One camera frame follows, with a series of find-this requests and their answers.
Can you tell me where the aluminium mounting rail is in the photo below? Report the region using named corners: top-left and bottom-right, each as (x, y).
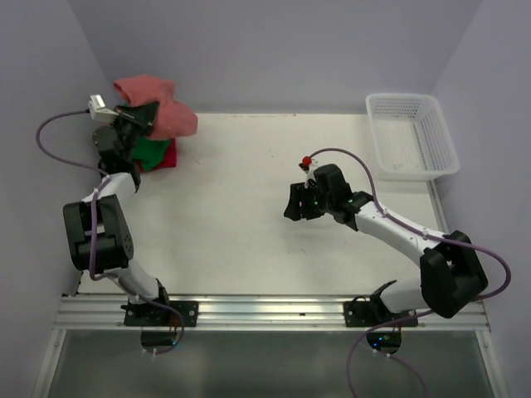
top-left (53, 293), bottom-right (486, 332)

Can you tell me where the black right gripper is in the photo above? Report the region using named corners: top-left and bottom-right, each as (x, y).
top-left (284, 181), bottom-right (334, 221)

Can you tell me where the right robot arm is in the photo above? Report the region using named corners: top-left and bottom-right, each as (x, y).
top-left (284, 157), bottom-right (488, 327)

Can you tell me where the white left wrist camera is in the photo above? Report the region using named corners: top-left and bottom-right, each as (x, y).
top-left (88, 95), bottom-right (119, 124)

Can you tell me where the red folded t shirt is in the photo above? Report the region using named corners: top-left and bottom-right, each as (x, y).
top-left (140, 138), bottom-right (178, 172)

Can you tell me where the green folded t shirt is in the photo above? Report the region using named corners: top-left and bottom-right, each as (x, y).
top-left (133, 137), bottom-right (171, 172)

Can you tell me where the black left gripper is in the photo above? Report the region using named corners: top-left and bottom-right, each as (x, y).
top-left (110, 102), bottom-right (158, 162)

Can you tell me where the white plastic basket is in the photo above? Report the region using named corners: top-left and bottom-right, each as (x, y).
top-left (365, 93), bottom-right (460, 182)

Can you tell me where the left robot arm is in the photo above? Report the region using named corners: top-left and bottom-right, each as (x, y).
top-left (63, 95), bottom-right (198, 328)

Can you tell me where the salmon pink t shirt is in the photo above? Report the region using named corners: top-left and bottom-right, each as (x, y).
top-left (114, 75), bottom-right (198, 141)

